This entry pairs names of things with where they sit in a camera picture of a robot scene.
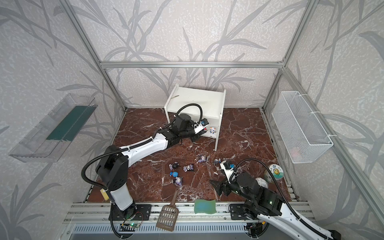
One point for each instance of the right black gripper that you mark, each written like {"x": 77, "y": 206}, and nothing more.
{"x": 226, "y": 187}

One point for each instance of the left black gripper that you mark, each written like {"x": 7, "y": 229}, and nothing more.
{"x": 193, "y": 131}

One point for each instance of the white hooded Doraemon figure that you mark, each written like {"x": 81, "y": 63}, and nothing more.
{"x": 213, "y": 130}

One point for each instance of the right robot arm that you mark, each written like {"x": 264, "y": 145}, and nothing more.
{"x": 267, "y": 206}

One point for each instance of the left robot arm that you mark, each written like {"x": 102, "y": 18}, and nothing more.
{"x": 110, "y": 170}

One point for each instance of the white two-tier metal shelf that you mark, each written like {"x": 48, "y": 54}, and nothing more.
{"x": 211, "y": 102}

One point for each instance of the green wavy sponge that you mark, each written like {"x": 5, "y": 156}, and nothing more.
{"x": 205, "y": 207}

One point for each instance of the purple dress Kuromi figure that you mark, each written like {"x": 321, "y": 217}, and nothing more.
{"x": 202, "y": 159}

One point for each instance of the purple bat Kuromi figure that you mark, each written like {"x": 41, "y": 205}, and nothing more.
{"x": 189, "y": 168}

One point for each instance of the black Kuromi figure lying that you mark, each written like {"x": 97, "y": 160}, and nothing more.
{"x": 174, "y": 166}

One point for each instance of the purple striped Kuromi figure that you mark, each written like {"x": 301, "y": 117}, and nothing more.
{"x": 178, "y": 181}

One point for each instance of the silver tin can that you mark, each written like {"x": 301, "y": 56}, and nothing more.
{"x": 263, "y": 183}

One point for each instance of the brown plastic litter scoop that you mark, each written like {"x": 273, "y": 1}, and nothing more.
{"x": 168, "y": 215}

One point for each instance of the round tape roll cartoon label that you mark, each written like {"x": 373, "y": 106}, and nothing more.
{"x": 276, "y": 171}

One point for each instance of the small circuit board with LED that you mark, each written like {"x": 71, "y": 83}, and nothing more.
{"x": 131, "y": 226}

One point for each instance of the yellow green sponge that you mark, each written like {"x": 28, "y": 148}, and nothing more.
{"x": 105, "y": 194}

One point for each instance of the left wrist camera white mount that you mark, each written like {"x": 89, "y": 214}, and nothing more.
{"x": 200, "y": 127}

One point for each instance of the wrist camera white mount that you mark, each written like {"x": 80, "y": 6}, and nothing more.
{"x": 200, "y": 127}
{"x": 230, "y": 171}

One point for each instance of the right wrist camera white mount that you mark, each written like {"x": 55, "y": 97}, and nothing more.
{"x": 230, "y": 171}

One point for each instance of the white wire mesh basket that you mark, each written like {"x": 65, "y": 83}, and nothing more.
{"x": 303, "y": 135}

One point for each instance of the clear plastic wall tray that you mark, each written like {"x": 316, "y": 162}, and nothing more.
{"x": 49, "y": 139}

